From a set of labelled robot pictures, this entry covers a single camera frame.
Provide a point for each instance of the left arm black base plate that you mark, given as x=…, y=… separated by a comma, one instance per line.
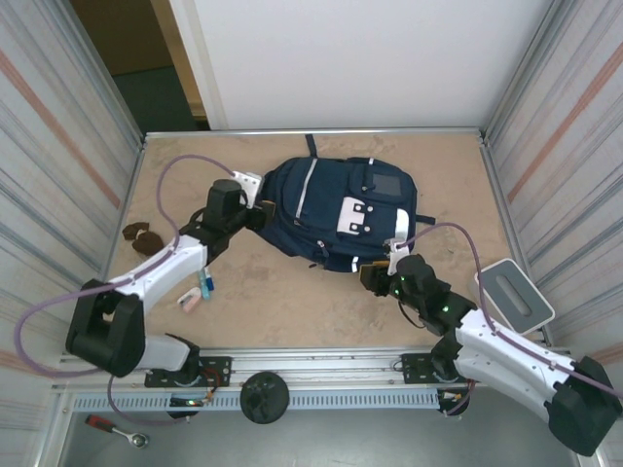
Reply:
x=216, y=372

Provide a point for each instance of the translucent corrugated side panel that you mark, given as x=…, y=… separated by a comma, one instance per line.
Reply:
x=39, y=194
x=584, y=170

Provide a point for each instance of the black round knob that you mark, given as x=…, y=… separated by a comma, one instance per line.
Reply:
x=264, y=399

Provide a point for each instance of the brown fabric bundle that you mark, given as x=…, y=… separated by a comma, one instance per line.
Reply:
x=148, y=243

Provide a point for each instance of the white grey rectangular case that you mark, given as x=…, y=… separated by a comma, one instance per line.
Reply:
x=511, y=292

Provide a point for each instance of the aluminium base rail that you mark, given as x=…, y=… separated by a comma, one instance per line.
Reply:
x=331, y=374

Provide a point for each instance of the navy blue backpack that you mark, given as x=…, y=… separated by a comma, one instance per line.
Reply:
x=331, y=194

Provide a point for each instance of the white door frame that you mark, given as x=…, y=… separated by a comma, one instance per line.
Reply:
x=199, y=63

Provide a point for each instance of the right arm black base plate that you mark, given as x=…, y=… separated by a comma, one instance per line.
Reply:
x=414, y=370

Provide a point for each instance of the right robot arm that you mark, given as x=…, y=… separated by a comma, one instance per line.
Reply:
x=506, y=360

